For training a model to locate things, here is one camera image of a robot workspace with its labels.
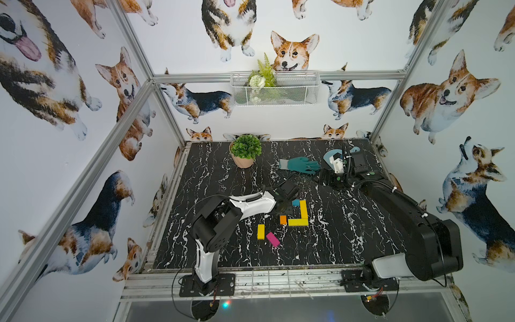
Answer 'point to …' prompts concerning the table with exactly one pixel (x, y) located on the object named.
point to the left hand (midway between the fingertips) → (290, 208)
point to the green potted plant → (244, 149)
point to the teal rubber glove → (300, 164)
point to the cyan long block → (296, 202)
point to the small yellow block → (261, 231)
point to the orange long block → (283, 219)
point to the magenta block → (273, 239)
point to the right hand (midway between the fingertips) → (318, 178)
